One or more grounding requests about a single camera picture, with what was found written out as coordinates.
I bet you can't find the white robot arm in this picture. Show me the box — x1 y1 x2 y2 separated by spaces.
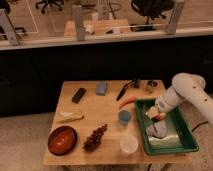
146 73 213 126

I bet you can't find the grey cloth in tray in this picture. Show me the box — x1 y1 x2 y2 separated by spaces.
146 120 167 139

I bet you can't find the green plastic tray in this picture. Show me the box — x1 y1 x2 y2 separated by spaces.
135 99 199 155

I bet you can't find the metal tin can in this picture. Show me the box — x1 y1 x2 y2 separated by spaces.
147 80 158 93

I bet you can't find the orange carrot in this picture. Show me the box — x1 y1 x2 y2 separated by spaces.
119 97 137 109

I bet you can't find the blue cup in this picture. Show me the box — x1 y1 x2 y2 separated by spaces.
118 110 131 126

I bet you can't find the blue sponge block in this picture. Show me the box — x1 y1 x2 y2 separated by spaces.
96 81 107 96

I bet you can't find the wooden table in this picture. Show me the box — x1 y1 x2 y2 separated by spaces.
43 80 191 166

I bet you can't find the bunch of dark grapes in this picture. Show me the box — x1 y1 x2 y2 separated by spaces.
83 124 107 152

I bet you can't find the black rectangular block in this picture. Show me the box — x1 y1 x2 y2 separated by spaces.
72 88 86 103

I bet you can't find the yellow banana piece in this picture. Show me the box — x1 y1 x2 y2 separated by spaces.
57 112 84 122

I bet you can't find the red wooden bowl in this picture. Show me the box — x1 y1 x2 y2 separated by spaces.
48 126 77 156

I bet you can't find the black office chair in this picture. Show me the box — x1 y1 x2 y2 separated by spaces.
131 0 174 25

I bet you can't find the left office chair base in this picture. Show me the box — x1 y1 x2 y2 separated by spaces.
35 0 64 14

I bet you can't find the grey metal post right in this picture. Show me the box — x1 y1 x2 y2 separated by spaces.
165 0 185 35

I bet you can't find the grey metal post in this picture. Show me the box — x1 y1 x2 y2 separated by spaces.
165 0 185 35
0 9 20 46
72 5 85 41

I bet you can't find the grey metal post middle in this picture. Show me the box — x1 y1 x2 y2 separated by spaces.
72 5 85 41

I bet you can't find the grey metal post left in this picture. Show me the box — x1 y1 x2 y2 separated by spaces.
0 9 20 46

